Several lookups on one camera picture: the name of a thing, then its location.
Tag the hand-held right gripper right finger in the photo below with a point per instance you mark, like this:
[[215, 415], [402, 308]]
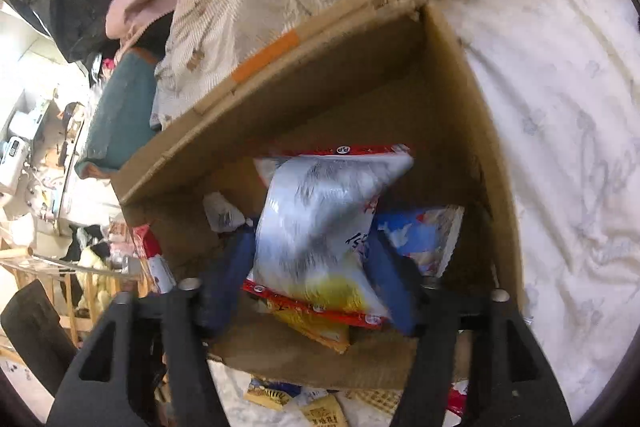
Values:
[[395, 282]]

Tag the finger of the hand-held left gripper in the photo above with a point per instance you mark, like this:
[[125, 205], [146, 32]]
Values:
[[30, 332]]

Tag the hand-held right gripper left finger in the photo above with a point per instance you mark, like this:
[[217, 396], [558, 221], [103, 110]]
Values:
[[230, 267]]

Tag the small white snack packet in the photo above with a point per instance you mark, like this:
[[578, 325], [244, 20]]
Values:
[[222, 212]]

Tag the blue white snack bag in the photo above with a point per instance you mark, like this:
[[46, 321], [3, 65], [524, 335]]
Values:
[[425, 232]]

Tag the white red stick packet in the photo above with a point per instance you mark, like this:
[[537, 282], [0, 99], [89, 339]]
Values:
[[152, 257]]

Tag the yellow orange snack bag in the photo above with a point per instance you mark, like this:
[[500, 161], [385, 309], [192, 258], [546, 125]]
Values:
[[315, 332]]

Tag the white yellow snack bag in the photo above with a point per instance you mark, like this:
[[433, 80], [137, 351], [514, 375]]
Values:
[[315, 217]]

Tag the clear wafer biscuit packet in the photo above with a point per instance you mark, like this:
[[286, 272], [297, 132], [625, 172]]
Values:
[[370, 399]]

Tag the blue yellow snack packet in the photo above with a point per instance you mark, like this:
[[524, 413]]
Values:
[[267, 392]]

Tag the red snack packet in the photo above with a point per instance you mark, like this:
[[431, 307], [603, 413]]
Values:
[[457, 399]]

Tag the orange snack packet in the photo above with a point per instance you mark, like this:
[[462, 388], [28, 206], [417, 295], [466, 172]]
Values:
[[325, 414]]

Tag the brown cardboard box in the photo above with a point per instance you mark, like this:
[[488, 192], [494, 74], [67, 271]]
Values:
[[350, 72]]

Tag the wooden folding rack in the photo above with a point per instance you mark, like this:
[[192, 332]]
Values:
[[17, 253]]

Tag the teal bed footboard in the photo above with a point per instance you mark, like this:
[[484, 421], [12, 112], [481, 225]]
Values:
[[125, 117]]

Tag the pink cloth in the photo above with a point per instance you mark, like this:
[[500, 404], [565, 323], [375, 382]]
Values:
[[135, 12]]

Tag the dark hanging jacket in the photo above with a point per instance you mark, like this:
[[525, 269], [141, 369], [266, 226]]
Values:
[[75, 7]]

